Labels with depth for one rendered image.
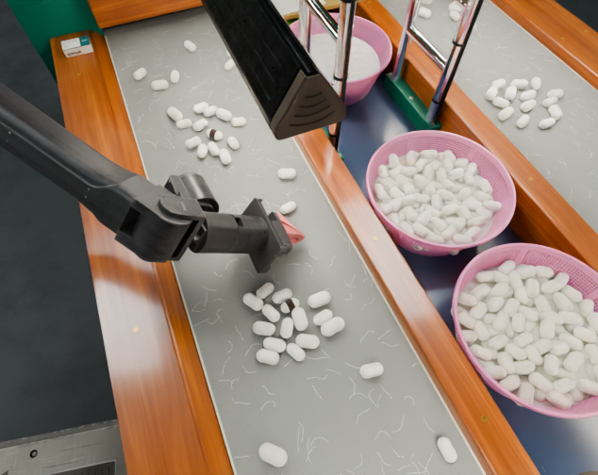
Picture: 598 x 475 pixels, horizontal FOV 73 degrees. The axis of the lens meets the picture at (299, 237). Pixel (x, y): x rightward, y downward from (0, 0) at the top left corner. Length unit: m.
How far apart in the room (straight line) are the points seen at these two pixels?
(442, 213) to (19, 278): 1.50
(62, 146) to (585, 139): 0.94
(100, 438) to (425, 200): 0.77
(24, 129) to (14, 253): 1.33
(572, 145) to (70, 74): 1.08
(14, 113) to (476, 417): 0.68
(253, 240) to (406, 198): 0.32
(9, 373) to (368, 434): 1.29
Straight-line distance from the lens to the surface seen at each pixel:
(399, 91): 1.03
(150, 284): 0.68
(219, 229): 0.54
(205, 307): 0.66
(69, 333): 1.61
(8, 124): 0.58
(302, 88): 0.39
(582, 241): 0.82
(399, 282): 0.66
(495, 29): 1.25
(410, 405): 0.63
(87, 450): 0.96
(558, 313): 0.77
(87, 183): 0.53
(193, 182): 0.60
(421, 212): 0.78
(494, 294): 0.73
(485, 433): 0.63
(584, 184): 0.94
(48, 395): 1.58
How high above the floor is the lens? 1.35
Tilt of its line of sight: 59 degrees down
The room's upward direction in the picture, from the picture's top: straight up
